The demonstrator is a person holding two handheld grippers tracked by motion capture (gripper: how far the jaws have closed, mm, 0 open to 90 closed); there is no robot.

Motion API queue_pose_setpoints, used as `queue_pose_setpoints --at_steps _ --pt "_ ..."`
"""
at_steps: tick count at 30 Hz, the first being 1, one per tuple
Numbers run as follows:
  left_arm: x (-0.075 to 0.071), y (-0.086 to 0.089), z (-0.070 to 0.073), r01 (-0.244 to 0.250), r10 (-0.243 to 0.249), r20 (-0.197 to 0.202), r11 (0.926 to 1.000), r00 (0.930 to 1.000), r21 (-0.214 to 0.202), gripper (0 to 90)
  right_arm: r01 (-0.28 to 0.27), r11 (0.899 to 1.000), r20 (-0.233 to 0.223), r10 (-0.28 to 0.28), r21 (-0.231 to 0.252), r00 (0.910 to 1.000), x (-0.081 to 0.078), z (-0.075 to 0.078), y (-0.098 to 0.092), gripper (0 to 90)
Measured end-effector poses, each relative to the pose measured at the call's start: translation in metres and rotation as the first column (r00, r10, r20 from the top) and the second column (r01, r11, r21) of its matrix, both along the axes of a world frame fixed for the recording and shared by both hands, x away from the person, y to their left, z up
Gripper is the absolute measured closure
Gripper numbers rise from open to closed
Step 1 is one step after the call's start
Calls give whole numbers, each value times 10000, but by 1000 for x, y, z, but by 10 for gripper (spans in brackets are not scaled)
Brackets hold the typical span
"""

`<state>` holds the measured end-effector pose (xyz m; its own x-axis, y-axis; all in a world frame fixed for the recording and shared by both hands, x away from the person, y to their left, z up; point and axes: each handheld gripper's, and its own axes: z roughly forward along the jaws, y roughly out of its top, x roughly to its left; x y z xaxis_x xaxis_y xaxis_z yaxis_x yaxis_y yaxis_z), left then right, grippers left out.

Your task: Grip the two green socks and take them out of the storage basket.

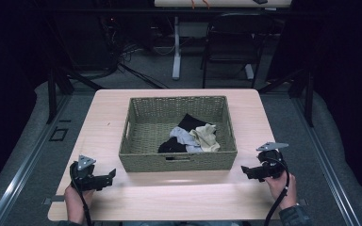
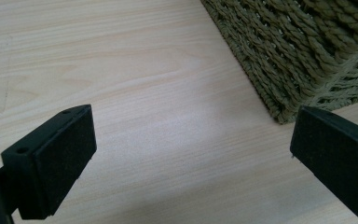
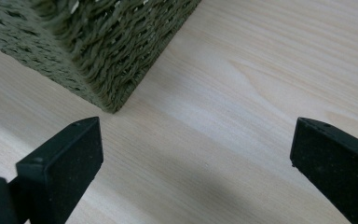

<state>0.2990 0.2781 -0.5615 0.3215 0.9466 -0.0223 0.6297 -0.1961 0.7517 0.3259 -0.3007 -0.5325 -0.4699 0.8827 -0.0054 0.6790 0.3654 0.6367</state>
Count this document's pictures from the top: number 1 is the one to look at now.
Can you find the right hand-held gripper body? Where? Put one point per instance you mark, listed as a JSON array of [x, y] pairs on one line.
[[271, 164]]

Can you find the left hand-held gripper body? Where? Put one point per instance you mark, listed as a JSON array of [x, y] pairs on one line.
[[86, 179]]

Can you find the person's right hand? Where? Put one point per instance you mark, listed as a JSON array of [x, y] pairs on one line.
[[281, 190]]

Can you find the person's left hand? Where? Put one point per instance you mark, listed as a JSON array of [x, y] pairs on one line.
[[75, 202]]

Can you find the beige sock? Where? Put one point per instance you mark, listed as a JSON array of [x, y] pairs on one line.
[[206, 138]]

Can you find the green woven basket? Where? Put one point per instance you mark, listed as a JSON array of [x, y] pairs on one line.
[[144, 128]]

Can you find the black sock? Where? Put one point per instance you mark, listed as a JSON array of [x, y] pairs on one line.
[[191, 121], [171, 146]]

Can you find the grey sock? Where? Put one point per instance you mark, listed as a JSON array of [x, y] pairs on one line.
[[184, 137]]

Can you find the black metal stand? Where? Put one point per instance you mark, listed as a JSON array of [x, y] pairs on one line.
[[52, 94], [308, 97]]

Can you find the black folding chair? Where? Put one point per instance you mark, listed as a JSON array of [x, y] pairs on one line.
[[235, 37]]

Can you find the dark device on desk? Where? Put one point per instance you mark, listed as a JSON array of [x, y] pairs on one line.
[[260, 1]]

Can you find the white desk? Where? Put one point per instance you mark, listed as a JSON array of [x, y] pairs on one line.
[[223, 3]]

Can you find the floor socket frame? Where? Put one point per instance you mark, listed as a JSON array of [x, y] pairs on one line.
[[58, 134]]

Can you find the metal floor rail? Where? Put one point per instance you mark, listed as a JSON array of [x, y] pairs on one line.
[[326, 166], [22, 169]]

